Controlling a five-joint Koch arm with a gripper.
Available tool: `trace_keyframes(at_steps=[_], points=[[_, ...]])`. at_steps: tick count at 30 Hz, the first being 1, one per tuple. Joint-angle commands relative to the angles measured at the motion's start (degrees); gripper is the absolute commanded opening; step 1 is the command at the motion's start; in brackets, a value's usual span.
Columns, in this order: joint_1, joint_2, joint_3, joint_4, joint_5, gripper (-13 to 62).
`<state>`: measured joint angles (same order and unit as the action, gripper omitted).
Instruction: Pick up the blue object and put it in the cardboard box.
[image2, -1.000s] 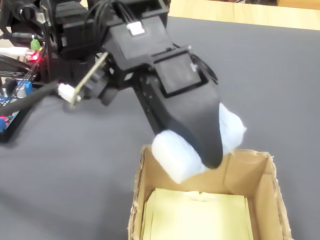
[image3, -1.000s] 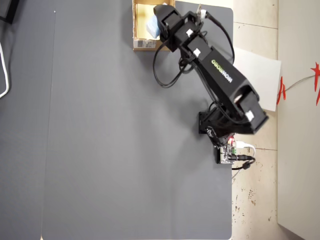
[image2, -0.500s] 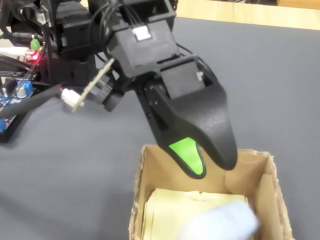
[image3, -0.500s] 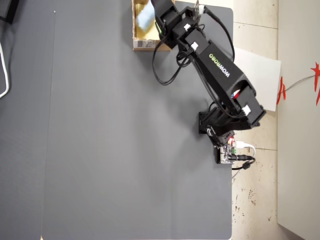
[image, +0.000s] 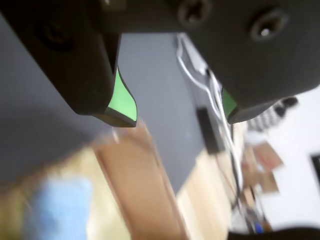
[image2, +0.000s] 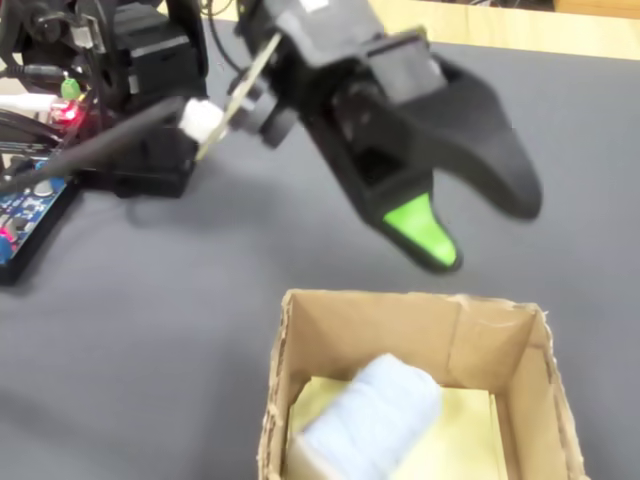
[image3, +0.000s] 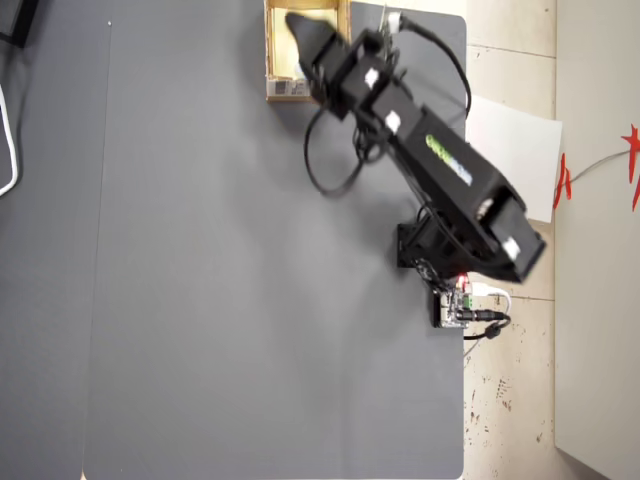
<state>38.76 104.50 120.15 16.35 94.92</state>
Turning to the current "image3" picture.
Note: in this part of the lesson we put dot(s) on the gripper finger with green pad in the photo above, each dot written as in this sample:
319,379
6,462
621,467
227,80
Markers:
316,86

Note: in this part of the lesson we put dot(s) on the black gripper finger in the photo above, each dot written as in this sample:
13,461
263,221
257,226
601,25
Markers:
312,35

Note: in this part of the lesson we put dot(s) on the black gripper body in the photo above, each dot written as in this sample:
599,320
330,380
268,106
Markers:
355,75

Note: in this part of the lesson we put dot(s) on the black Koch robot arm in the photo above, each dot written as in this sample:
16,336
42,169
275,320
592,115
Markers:
450,175

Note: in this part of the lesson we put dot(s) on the open cardboard box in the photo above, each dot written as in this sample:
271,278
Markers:
280,100

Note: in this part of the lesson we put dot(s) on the white barcode label sticker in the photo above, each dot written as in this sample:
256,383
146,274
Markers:
285,89

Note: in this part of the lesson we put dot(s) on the large white paper sheet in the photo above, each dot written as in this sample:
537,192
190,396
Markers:
520,150

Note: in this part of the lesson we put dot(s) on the large gray table mat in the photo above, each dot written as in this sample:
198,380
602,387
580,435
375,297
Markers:
200,250

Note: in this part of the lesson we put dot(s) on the small red paper-cut sticker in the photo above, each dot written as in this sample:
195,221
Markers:
562,185

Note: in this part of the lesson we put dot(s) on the motor control circuit board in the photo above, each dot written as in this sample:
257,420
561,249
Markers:
450,307

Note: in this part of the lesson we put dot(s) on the large red paper-cut sticker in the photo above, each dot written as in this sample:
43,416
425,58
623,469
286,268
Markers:
632,150

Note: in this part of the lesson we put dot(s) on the white curved tube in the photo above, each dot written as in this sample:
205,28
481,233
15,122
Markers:
12,150

